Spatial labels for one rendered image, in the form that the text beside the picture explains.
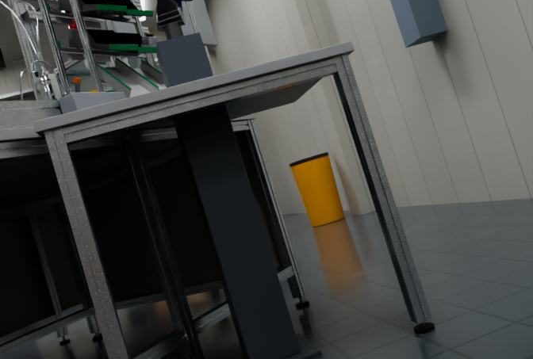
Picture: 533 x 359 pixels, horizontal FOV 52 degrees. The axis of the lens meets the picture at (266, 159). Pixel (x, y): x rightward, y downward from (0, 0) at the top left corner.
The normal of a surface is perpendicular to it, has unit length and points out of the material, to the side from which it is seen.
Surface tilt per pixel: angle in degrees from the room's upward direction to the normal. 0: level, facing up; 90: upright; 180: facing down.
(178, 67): 90
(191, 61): 90
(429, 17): 90
